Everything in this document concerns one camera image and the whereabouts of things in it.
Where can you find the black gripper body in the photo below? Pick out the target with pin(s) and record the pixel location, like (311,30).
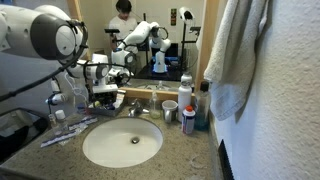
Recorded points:
(104,97)

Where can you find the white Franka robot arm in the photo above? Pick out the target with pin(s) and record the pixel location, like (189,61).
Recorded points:
(40,33)

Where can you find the white red-capped shaving cream can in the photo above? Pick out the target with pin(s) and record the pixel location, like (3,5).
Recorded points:
(188,121)

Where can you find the grey toiletry tray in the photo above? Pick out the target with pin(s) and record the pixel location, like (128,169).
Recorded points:
(106,112)

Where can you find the white toothpaste box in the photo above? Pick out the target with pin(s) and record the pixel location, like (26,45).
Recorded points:
(119,99)

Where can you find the blue round jar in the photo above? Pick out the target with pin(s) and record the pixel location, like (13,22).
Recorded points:
(81,109)

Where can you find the blue-printed blister pack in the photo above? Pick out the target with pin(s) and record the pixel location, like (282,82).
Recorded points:
(83,122)

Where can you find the chrome faucet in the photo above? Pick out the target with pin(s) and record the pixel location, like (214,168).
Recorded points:
(136,108)

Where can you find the small bottle with white cap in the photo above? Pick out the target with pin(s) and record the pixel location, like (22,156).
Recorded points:
(61,120)

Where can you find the white oval sink basin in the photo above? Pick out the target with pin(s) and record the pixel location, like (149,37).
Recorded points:
(123,143)

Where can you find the white hair dryer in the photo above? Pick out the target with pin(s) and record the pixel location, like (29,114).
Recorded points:
(56,98)

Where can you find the chrome sink drain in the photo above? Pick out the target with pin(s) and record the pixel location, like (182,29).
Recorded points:
(135,140)

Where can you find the clear soap dispenser bottle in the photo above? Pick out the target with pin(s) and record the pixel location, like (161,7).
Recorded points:
(155,110)

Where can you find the long blister pack strip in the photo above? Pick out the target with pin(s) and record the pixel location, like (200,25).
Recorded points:
(63,136)

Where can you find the small clear bottle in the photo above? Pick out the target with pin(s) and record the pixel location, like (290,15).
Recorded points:
(53,125)

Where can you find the tall white bottle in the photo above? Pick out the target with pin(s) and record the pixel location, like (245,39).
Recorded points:
(184,101)

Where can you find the black bin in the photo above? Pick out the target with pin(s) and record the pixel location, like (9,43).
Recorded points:
(20,136)

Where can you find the blue mouthwash bottle black cap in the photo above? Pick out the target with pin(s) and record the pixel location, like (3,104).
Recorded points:
(202,110)

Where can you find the white hanging towel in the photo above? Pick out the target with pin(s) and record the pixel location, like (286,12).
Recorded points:
(233,66)

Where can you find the wood-framed wall mirror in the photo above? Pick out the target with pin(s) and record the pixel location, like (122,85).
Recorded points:
(208,43)

